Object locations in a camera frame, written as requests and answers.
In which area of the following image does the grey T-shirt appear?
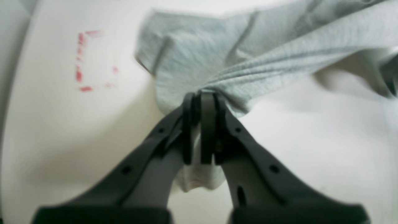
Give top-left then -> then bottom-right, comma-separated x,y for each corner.
135,0 -> 397,193

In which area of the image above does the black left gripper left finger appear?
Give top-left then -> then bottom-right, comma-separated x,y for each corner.
33,93 -> 195,224

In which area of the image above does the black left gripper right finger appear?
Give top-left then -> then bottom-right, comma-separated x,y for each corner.
199,92 -> 370,224

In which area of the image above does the red tape rectangle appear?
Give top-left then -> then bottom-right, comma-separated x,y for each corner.
74,30 -> 120,92

